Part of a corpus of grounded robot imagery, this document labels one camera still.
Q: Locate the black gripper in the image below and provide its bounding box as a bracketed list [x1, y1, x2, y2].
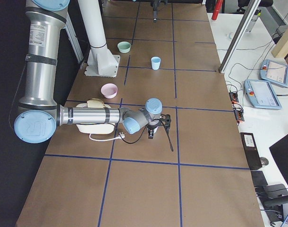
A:
[151, 0, 160, 22]
[147, 124, 158, 139]

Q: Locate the light blue cup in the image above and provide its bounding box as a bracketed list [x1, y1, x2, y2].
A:
[151, 56, 161, 70]

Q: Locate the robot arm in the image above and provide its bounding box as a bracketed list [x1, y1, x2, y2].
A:
[14, 0, 162, 143]

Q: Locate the green bowl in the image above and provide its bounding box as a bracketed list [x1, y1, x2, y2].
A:
[117, 41, 131, 53]

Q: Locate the pink bowl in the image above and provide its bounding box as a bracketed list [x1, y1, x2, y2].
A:
[101, 83, 118, 99]

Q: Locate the brown paper table cover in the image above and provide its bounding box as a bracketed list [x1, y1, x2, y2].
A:
[17, 1, 263, 227]

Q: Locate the red cylinder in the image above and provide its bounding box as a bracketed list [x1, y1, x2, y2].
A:
[212, 0, 223, 21]

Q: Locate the bread slice in toaster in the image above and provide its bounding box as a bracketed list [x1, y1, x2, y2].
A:
[87, 98, 105, 108]

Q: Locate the black power strip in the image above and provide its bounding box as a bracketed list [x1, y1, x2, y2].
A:
[233, 107, 245, 123]
[229, 91, 239, 104]

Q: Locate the black box with label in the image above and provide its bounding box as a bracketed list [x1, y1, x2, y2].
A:
[240, 132, 262, 170]

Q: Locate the near teach pendant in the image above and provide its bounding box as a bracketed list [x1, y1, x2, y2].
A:
[244, 79, 282, 110]

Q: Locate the teach pendant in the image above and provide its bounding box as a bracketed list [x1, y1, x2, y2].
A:
[260, 59, 288, 87]
[244, 79, 282, 110]

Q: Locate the far teach pendant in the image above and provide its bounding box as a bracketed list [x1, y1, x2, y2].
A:
[260, 59, 288, 87]

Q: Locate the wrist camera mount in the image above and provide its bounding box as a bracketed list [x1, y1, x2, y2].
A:
[160, 113, 171, 131]

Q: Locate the white power plug cable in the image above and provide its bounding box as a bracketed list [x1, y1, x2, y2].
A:
[88, 131, 127, 142]

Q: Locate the white camera stand column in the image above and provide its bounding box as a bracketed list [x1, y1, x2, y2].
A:
[78, 0, 120, 78]

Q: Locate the aluminium frame post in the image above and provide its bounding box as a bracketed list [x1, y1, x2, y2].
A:
[219, 0, 261, 74]

